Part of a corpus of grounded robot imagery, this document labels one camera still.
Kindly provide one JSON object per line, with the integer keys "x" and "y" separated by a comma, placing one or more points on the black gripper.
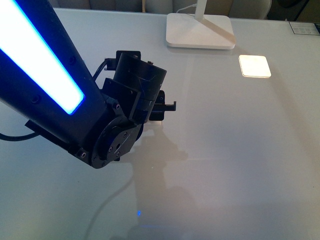
{"x": 136, "y": 85}

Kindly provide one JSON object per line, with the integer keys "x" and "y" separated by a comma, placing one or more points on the black robot arm blue light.
{"x": 43, "y": 77}

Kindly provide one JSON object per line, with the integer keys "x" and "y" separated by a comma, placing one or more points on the white desk lamp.
{"x": 199, "y": 30}

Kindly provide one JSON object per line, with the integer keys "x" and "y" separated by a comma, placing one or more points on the beige chair left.
{"x": 104, "y": 5}

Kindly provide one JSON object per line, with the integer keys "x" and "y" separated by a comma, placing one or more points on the beige chair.
{"x": 104, "y": 5}
{"x": 243, "y": 9}

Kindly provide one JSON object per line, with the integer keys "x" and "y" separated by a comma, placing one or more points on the beige chair right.
{"x": 243, "y": 9}

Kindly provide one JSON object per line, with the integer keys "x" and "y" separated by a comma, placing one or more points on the table label sticker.
{"x": 305, "y": 28}

